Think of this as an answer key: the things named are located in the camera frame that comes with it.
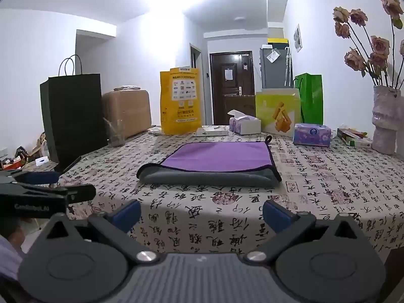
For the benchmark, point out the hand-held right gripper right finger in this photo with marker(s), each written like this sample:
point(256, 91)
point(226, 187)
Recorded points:
point(277, 216)

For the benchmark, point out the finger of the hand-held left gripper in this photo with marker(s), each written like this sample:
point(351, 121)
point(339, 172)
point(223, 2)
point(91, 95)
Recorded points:
point(41, 177)
point(82, 193)

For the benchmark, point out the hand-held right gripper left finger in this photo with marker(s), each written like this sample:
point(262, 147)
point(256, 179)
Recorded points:
point(127, 215)

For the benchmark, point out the purple and grey towel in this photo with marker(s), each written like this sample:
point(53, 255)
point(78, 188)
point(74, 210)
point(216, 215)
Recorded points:
point(217, 161)

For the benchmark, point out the floor clutter pile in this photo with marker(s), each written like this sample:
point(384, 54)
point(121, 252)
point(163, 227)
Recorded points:
point(22, 154)

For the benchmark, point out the calligraphy printed tablecloth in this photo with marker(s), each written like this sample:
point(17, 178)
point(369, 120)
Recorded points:
point(322, 195)

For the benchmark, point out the person's purple clothing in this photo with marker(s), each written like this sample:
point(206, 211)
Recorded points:
point(8, 252)

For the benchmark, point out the clear glass cup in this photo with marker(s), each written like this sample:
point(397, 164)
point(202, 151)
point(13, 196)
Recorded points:
point(115, 134)

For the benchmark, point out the black paper bag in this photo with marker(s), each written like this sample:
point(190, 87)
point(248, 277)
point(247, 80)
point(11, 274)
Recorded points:
point(74, 116)

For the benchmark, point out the purple tissue pack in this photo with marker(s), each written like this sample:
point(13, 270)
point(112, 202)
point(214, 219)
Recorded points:
point(311, 135)

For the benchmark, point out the brown suitcase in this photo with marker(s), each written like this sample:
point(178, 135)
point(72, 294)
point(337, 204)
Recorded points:
point(127, 112)

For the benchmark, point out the white purple tissue box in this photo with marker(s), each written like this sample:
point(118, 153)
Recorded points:
point(244, 125)

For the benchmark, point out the yellow-green gift bag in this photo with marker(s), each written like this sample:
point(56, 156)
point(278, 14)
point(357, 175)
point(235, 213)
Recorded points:
point(277, 113)

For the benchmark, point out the flat white box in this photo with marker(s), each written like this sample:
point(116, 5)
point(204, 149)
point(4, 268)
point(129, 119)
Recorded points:
point(212, 130)

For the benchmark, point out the green and red small box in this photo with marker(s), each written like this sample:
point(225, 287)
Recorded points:
point(353, 137)

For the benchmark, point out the brown cardboard box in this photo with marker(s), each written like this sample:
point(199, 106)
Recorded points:
point(240, 105)

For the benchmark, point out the green paper bag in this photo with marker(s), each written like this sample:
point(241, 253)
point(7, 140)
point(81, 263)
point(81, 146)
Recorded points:
point(311, 99)

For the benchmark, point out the yellow plastic bag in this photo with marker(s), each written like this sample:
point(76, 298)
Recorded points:
point(180, 101)

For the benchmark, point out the dark brown door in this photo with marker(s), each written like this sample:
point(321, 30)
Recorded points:
point(232, 86)

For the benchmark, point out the pale ceramic vase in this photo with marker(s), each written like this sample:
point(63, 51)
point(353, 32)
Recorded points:
point(386, 120)

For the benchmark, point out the grey refrigerator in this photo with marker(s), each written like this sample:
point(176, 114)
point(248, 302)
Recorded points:
point(275, 68)

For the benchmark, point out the yellow and black box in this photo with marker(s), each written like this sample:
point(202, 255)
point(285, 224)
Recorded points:
point(277, 40)

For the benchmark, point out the dried rose bouquet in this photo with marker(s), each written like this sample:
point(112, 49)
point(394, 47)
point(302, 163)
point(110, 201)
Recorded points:
point(377, 50)

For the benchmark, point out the wall picture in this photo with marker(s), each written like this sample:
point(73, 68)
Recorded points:
point(297, 38)

